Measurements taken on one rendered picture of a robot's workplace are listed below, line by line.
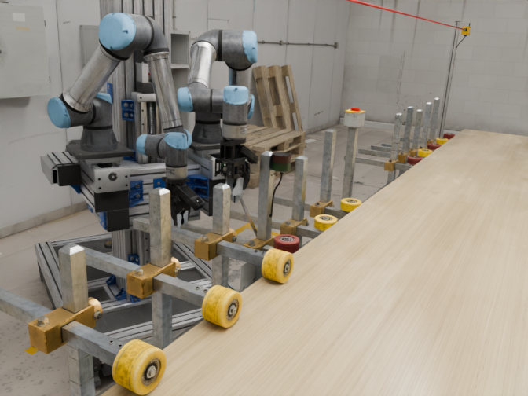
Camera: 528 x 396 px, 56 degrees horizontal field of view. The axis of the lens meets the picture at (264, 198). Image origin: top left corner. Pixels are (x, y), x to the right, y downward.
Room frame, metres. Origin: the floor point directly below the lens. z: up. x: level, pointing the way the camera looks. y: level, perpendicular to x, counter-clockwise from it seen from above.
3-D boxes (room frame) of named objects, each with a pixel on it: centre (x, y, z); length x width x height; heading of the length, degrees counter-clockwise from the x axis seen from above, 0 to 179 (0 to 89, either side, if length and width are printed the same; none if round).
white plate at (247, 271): (1.56, 0.00, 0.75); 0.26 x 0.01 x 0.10; 150
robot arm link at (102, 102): (2.00, 0.70, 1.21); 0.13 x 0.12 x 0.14; 152
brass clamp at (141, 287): (1.06, 0.25, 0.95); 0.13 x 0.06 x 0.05; 150
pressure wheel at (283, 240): (1.43, -0.08, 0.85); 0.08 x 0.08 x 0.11
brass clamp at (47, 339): (0.85, 0.38, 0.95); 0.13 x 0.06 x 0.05; 150
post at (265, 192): (1.52, -0.01, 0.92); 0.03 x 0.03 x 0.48; 60
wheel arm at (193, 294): (1.07, 0.29, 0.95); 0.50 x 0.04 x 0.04; 60
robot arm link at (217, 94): (1.59, 0.12, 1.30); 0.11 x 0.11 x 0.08; 3
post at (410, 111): (3.04, -0.87, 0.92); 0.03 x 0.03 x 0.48; 60
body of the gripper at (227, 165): (1.48, 0.10, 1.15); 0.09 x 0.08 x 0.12; 150
